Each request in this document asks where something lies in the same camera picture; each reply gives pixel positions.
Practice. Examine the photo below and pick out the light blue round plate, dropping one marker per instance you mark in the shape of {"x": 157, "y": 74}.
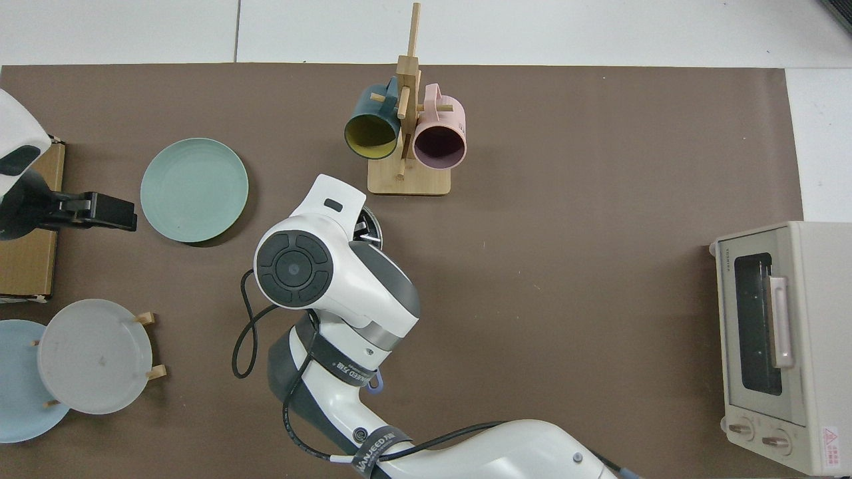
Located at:
{"x": 20, "y": 412}

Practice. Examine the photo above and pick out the pale toaster oven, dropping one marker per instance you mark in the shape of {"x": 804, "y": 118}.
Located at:
{"x": 819, "y": 332}

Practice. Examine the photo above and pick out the dark teal cup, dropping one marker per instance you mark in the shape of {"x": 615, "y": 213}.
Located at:
{"x": 373, "y": 106}

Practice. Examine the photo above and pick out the grey round plate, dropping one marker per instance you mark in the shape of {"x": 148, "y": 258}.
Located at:
{"x": 93, "y": 359}

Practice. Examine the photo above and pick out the pink cup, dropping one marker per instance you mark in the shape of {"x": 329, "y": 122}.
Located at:
{"x": 442, "y": 113}

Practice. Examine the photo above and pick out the dark corner object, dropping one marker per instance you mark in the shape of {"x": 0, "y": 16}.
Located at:
{"x": 840, "y": 12}

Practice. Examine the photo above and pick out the wooden cup stand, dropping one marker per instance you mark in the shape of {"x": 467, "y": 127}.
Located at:
{"x": 409, "y": 179}

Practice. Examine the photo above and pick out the brown table cloth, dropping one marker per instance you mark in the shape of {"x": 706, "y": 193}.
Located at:
{"x": 532, "y": 299}

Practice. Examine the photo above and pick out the wooden plate rack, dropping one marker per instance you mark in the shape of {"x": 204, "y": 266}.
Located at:
{"x": 158, "y": 372}

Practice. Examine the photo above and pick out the green round plate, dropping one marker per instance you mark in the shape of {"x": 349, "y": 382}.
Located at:
{"x": 193, "y": 189}

